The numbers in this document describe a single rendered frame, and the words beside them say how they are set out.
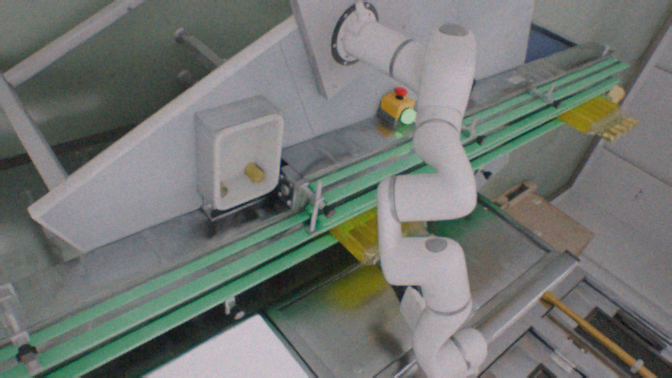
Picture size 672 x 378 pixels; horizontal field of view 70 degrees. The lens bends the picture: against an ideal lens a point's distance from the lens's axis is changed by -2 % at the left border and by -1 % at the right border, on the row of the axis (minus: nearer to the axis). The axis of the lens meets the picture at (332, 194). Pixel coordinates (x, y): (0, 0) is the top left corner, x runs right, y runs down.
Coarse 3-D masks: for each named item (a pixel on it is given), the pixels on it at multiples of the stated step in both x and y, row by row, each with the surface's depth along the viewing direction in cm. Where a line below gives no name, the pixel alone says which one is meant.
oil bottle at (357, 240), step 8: (344, 224) 129; (352, 224) 129; (360, 224) 129; (336, 232) 130; (344, 232) 127; (352, 232) 127; (360, 232) 127; (368, 232) 128; (344, 240) 129; (352, 240) 126; (360, 240) 125; (368, 240) 125; (376, 240) 126; (352, 248) 127; (360, 248) 124; (368, 248) 123; (376, 248) 124; (360, 256) 125; (368, 256) 123; (376, 256) 124; (368, 264) 125
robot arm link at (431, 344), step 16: (432, 320) 90; (448, 320) 88; (464, 320) 89; (416, 336) 94; (432, 336) 90; (448, 336) 89; (416, 352) 95; (432, 352) 91; (448, 352) 96; (432, 368) 93; (448, 368) 95; (464, 368) 96
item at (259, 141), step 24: (264, 120) 105; (216, 144) 100; (240, 144) 115; (264, 144) 117; (216, 168) 104; (240, 168) 120; (264, 168) 121; (216, 192) 109; (240, 192) 118; (264, 192) 120
